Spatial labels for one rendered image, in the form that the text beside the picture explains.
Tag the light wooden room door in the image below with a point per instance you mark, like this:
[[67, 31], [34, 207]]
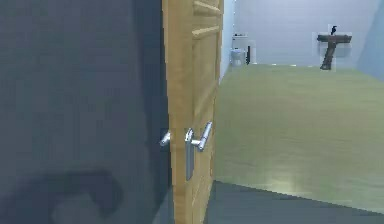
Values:
[[181, 83]]

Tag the white toilet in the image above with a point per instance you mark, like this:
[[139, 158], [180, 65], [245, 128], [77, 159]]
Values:
[[238, 50]]

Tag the small black bird figure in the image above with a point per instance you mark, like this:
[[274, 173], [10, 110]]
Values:
[[333, 30]]

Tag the brown wooden pedestal table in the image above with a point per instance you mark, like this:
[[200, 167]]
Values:
[[330, 46]]

